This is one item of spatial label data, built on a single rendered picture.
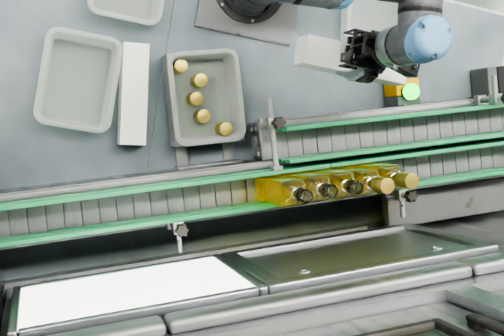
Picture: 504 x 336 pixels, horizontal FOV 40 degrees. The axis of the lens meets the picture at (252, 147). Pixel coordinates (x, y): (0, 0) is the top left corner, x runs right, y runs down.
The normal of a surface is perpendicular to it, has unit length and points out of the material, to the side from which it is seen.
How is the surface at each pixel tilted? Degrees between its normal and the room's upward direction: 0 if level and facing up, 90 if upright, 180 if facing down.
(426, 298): 0
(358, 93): 0
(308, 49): 0
